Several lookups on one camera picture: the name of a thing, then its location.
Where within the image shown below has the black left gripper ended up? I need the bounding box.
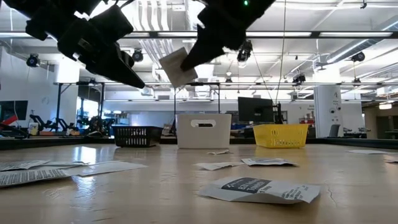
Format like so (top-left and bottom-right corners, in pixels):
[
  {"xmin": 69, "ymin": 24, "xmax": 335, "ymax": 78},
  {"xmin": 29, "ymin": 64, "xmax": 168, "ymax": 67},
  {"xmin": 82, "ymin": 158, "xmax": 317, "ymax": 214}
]
[{"xmin": 24, "ymin": 12, "xmax": 146, "ymax": 90}]

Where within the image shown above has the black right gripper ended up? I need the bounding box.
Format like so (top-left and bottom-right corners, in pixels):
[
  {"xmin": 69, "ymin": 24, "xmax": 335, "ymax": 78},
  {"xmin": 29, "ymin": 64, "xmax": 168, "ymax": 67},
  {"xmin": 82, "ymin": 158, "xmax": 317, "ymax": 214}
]
[{"xmin": 180, "ymin": 0, "xmax": 249, "ymax": 72}]

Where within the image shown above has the narrow plain white packet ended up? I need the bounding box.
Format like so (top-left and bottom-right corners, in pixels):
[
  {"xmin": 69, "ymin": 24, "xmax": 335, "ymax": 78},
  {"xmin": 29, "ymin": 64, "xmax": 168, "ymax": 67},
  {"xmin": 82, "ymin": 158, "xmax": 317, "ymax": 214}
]
[{"xmin": 192, "ymin": 161, "xmax": 245, "ymax": 171}]

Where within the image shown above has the black slotted plastic basket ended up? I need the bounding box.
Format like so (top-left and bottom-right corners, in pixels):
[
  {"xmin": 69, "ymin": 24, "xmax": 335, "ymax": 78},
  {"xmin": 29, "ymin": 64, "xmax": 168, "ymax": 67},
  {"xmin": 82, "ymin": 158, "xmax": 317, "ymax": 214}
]
[{"xmin": 111, "ymin": 125, "xmax": 162, "ymax": 148}]

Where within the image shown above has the black computer monitor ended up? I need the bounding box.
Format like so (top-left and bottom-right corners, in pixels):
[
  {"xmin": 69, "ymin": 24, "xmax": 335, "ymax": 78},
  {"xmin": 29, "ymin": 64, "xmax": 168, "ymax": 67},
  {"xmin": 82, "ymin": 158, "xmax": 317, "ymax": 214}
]
[{"xmin": 238, "ymin": 96, "xmax": 274, "ymax": 124}]

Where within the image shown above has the white plastic bin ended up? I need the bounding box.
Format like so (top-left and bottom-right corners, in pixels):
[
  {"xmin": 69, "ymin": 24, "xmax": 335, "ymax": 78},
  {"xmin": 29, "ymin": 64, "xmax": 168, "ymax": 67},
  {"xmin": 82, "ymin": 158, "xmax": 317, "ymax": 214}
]
[{"xmin": 176, "ymin": 113, "xmax": 233, "ymax": 149}]

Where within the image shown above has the yellow slotted plastic basket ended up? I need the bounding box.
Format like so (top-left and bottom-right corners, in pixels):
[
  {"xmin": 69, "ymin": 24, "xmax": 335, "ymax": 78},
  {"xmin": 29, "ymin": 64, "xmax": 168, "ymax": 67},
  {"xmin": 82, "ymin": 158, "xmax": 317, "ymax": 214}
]
[{"xmin": 252, "ymin": 123, "xmax": 310, "ymax": 149}]

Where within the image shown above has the small plain white packet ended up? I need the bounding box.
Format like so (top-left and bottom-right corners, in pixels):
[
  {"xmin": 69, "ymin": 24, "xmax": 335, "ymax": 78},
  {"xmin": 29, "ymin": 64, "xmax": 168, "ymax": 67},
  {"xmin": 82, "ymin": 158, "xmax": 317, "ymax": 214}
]
[{"xmin": 40, "ymin": 160, "xmax": 91, "ymax": 167}]

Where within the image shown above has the red robot part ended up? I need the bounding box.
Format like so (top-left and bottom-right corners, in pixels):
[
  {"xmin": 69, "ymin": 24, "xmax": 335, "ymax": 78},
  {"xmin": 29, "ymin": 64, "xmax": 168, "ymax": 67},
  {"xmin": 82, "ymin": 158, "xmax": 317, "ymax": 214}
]
[{"xmin": 0, "ymin": 114, "xmax": 19, "ymax": 127}]

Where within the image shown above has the white square column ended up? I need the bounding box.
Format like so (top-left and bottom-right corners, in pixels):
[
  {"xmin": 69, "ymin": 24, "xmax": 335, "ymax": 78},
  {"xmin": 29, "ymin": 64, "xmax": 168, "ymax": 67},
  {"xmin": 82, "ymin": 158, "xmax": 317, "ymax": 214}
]
[{"xmin": 313, "ymin": 67, "xmax": 343, "ymax": 138}]

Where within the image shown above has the grey office chair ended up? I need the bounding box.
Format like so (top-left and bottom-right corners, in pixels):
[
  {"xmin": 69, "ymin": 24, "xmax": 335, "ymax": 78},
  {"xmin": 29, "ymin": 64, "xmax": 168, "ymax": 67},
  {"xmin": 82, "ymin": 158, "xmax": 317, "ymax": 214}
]
[{"xmin": 328, "ymin": 124, "xmax": 341, "ymax": 138}]

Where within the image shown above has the black ceiling-hung camera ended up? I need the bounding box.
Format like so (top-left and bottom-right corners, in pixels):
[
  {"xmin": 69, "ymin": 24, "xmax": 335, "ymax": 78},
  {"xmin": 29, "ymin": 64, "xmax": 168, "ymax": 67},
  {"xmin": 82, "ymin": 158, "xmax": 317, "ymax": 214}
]
[
  {"xmin": 351, "ymin": 51, "xmax": 366, "ymax": 63},
  {"xmin": 292, "ymin": 73, "xmax": 307, "ymax": 85},
  {"xmin": 131, "ymin": 49, "xmax": 144, "ymax": 63},
  {"xmin": 26, "ymin": 53, "xmax": 40, "ymax": 68},
  {"xmin": 236, "ymin": 39, "xmax": 253, "ymax": 63}
]

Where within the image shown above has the black neighbouring rig frame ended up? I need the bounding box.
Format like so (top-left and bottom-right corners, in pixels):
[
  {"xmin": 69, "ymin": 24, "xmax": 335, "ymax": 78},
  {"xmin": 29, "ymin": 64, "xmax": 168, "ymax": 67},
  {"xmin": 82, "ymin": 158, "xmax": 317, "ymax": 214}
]
[{"xmin": 54, "ymin": 81, "xmax": 398, "ymax": 133}]

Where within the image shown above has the silver ventilation duct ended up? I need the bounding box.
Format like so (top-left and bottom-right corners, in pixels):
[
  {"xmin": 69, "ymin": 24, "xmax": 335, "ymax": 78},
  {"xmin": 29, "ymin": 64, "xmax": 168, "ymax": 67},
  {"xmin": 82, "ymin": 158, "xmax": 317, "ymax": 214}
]
[
  {"xmin": 325, "ymin": 15, "xmax": 398, "ymax": 65},
  {"xmin": 185, "ymin": 0, "xmax": 206, "ymax": 30}
]

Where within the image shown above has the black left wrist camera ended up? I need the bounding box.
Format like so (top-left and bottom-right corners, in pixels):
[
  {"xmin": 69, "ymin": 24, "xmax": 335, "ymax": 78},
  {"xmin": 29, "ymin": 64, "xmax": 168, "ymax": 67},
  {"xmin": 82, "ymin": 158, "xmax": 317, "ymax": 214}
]
[{"xmin": 88, "ymin": 4, "xmax": 134, "ymax": 44}]

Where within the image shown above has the black aluminium table frame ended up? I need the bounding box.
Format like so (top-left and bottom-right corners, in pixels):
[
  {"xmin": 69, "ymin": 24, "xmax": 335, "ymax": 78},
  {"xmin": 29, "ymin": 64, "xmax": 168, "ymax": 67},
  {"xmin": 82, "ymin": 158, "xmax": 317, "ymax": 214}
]
[{"xmin": 0, "ymin": 136, "xmax": 398, "ymax": 150}]

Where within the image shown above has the dark wall screen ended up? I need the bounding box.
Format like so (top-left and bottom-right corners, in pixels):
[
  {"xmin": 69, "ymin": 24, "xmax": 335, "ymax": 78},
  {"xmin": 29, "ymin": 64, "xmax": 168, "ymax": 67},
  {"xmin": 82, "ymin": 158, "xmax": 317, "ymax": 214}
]
[{"xmin": 0, "ymin": 100, "xmax": 29, "ymax": 124}]

